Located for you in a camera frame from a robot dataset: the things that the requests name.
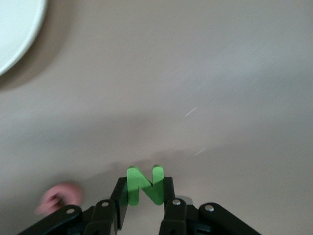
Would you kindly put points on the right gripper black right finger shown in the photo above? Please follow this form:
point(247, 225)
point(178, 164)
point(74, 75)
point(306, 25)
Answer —
point(168, 191)

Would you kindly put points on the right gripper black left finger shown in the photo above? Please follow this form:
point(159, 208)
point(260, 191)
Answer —
point(119, 195)

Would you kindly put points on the green letter N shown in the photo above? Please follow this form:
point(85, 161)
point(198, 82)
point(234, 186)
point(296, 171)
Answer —
point(133, 186)

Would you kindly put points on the pink letter Q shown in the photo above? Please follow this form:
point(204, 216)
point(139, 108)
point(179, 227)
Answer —
point(71, 189)

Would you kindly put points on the brown table cover sheet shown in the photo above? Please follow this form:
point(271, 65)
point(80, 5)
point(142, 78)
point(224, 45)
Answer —
point(195, 73)

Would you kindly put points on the cream plate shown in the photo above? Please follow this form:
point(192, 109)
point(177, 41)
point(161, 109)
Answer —
point(14, 29)

